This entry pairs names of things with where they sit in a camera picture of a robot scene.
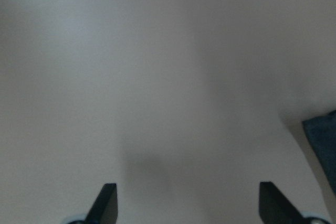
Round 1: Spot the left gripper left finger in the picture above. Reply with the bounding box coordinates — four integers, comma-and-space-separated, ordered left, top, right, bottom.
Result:
84, 183, 117, 224

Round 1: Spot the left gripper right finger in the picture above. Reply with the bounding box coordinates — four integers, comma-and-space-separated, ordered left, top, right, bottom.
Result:
258, 182, 307, 224

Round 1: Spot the black graphic t-shirt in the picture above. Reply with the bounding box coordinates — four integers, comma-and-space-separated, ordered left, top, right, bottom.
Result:
302, 110, 335, 194

